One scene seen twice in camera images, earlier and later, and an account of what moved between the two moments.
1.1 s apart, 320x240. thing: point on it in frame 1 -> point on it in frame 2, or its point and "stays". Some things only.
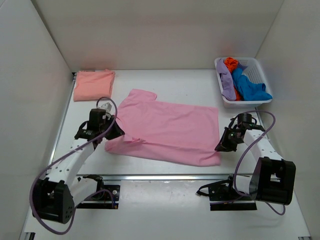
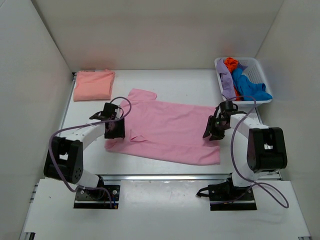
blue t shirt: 249,90 stays
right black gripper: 224,146 -> 210,130
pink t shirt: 178,133 stays
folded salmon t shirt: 93,85 stays
